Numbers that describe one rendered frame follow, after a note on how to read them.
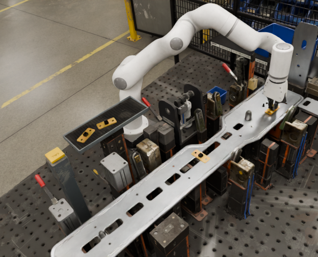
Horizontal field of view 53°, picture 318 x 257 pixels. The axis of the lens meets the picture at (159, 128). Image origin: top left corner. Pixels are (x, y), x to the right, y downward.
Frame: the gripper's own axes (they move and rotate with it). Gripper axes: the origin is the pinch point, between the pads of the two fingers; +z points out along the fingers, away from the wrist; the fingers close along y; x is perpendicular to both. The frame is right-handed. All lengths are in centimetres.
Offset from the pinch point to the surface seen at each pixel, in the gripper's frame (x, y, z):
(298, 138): -8.2, 19.3, 4.3
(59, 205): -105, -24, -3
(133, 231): -90, 2, 3
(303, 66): 26.6, -0.9, -8.4
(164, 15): 132, -229, 58
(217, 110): -19.0, -18.7, 1.5
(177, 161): -56, -10, 3
